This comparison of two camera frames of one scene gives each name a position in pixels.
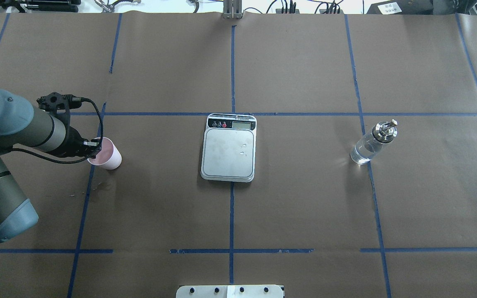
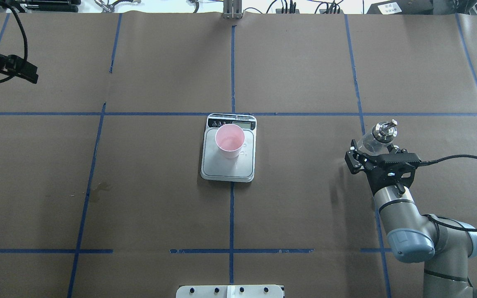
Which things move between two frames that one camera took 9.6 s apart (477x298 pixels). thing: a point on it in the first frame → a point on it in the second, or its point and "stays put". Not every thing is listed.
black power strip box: x=403 y=7 stays put
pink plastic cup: x=109 y=157 → x=230 y=138
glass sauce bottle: x=383 y=133 stays put
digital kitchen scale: x=228 y=147 stays put
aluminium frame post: x=232 y=9 stays put
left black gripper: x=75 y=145 → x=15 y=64
